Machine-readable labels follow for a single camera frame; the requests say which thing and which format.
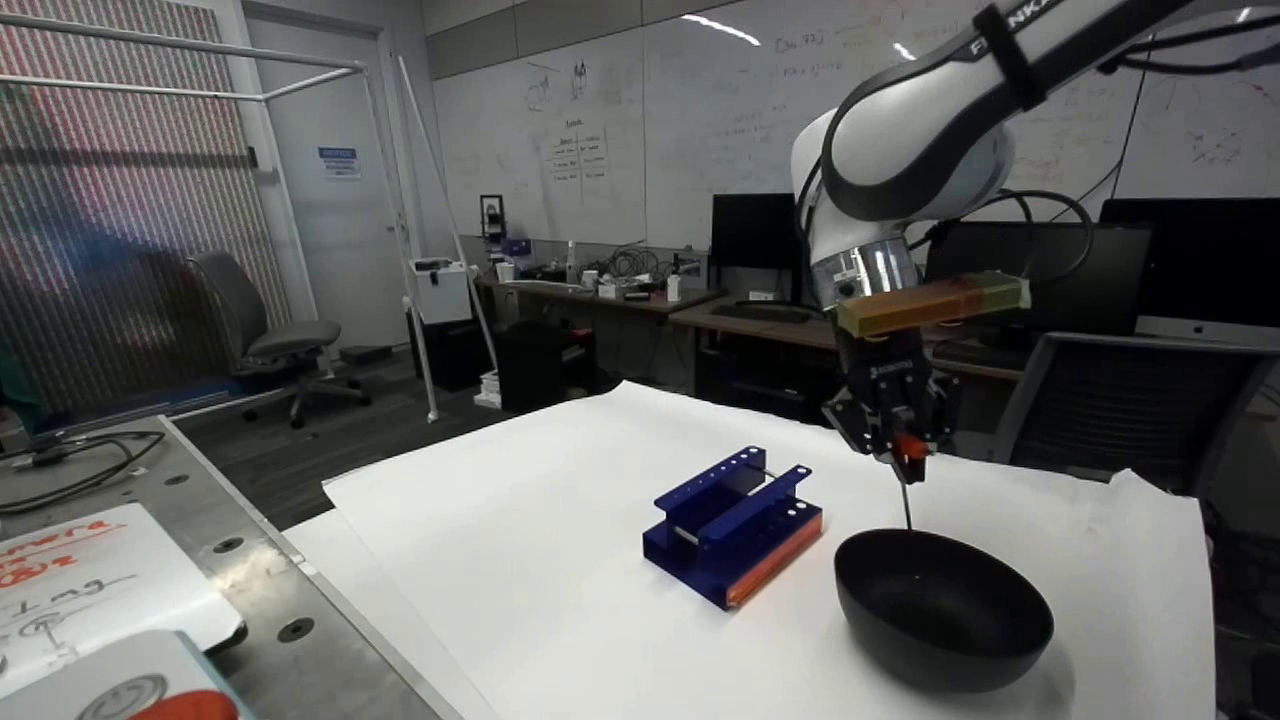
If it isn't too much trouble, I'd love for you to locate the large black monitor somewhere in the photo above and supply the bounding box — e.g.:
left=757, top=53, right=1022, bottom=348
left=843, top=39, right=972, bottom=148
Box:
left=1096, top=194, right=1280, bottom=338

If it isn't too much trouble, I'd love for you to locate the orange green wrist camera box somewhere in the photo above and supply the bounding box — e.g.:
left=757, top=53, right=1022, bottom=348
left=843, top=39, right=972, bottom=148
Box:
left=834, top=267, right=1038, bottom=344

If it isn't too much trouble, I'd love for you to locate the black cable on table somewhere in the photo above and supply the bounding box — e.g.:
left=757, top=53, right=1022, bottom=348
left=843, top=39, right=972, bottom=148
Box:
left=0, top=429, right=167, bottom=518

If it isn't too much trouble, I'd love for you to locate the white paper sheet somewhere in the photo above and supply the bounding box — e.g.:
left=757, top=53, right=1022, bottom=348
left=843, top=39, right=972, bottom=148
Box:
left=282, top=374, right=1224, bottom=720

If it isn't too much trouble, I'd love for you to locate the white box on stand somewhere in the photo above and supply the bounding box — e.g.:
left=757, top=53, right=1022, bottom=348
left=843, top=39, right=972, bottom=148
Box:
left=403, top=255, right=481, bottom=332

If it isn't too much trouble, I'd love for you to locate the wide black monitor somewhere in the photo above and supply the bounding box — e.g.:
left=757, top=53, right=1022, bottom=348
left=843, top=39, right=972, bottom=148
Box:
left=926, top=219, right=1158, bottom=344

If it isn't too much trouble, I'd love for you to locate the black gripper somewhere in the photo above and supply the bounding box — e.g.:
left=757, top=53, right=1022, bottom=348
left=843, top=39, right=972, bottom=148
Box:
left=820, top=325, right=962, bottom=471

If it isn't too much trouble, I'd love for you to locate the small black monitor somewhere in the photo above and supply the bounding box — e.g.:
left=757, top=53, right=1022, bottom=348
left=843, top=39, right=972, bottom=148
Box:
left=704, top=189, right=807, bottom=305

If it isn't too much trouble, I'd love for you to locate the white pipe frame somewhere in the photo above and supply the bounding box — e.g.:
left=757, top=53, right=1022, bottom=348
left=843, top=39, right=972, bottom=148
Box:
left=0, top=6, right=508, bottom=429

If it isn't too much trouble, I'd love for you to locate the black keyboard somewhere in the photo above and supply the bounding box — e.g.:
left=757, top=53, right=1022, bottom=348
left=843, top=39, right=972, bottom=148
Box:
left=707, top=296, right=817, bottom=326

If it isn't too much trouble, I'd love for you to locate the white door with blue sign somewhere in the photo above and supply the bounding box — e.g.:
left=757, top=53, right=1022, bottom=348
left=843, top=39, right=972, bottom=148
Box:
left=245, top=2, right=421, bottom=355

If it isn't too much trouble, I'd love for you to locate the book with red cover print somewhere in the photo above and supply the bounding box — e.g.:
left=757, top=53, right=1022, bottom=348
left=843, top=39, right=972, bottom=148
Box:
left=0, top=626, right=260, bottom=720

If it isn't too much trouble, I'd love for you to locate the wooden desk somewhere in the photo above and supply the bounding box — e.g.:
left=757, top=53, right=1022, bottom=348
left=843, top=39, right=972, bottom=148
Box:
left=476, top=267, right=1033, bottom=393

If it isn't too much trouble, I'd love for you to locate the black bowl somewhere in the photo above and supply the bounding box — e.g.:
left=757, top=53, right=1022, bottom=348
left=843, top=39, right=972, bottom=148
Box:
left=834, top=522, right=1059, bottom=695

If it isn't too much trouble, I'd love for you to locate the small red object with rod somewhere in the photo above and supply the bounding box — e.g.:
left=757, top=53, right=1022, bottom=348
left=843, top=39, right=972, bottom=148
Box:
left=893, top=429, right=931, bottom=536

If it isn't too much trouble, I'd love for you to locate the blue rack with orange base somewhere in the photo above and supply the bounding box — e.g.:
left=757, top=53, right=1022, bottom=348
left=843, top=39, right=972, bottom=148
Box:
left=642, top=440, right=828, bottom=615

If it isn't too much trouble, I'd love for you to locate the grey office chair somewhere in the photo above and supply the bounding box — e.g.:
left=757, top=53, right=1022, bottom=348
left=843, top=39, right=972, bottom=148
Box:
left=184, top=248, right=375, bottom=432

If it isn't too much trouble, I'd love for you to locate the black mesh chair back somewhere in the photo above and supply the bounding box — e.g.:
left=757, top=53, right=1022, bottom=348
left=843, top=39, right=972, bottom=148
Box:
left=987, top=326, right=1280, bottom=498

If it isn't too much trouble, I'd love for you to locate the paper with red writing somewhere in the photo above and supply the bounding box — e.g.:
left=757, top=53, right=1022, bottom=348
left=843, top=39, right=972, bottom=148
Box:
left=0, top=498, right=250, bottom=701

